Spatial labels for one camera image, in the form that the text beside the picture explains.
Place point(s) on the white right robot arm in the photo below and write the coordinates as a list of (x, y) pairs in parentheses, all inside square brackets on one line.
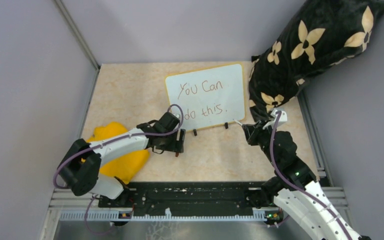
[(295, 188)]

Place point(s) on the yellow folded cloth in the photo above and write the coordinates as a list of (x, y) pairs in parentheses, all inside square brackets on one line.
[(124, 167)]

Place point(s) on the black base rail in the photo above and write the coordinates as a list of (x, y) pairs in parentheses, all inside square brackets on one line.
[(177, 202)]

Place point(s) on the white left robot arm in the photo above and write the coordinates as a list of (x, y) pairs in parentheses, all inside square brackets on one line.
[(81, 165)]

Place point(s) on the black floral pillow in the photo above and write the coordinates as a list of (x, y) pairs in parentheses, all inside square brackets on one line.
[(322, 34)]

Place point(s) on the yellow-framed whiteboard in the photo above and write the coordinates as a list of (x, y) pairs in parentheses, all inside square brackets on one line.
[(208, 97)]

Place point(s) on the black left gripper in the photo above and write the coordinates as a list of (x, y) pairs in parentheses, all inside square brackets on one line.
[(177, 145)]

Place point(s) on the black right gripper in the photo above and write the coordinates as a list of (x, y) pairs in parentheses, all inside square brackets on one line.
[(252, 131)]

